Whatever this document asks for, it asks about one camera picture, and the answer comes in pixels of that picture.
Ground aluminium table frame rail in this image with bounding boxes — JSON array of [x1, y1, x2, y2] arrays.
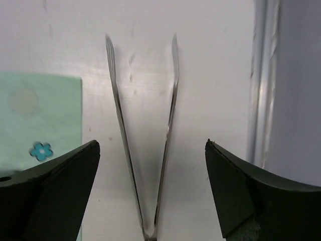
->
[[247, 1, 281, 169]]

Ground mint cartoon placemat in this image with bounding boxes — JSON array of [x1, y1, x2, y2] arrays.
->
[[0, 72, 83, 241]]

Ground metal food tongs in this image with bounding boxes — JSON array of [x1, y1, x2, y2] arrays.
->
[[105, 34, 180, 240]]

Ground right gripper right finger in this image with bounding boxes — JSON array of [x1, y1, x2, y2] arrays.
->
[[205, 141, 320, 240]]

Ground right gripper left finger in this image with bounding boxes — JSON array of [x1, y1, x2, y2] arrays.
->
[[1, 140, 100, 241]]

